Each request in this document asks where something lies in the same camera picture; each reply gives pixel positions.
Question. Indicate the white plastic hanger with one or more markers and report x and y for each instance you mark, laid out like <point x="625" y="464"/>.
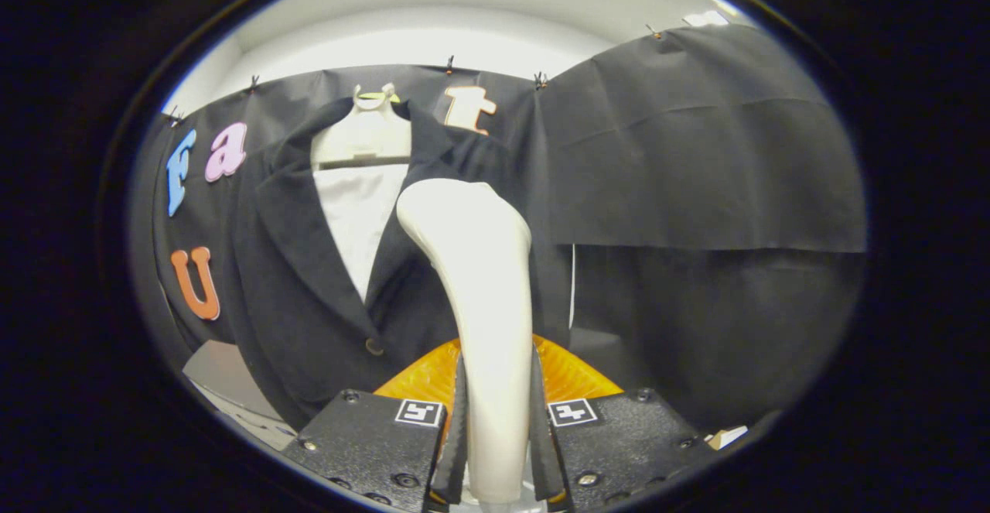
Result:
<point x="360" y="138"/>

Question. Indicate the black backdrop cloth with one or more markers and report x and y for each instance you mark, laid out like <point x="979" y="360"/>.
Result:
<point x="696" y="149"/>

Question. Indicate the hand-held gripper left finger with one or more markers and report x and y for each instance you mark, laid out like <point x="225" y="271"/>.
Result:
<point x="456" y="451"/>

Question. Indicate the small ceiling light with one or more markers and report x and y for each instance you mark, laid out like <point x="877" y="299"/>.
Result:
<point x="705" y="18"/>

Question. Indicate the small cardboard box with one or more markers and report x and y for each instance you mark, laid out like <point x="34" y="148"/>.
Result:
<point x="727" y="436"/>

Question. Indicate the white garment steamer head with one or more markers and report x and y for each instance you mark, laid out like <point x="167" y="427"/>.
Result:
<point x="487" y="304"/>

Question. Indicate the grey cabinet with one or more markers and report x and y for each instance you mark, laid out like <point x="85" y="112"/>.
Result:
<point x="224" y="377"/>

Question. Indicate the black blazer jacket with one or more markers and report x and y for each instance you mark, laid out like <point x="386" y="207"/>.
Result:
<point x="309" y="304"/>

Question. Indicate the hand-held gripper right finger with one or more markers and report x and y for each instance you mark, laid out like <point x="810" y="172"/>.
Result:
<point x="543" y="451"/>

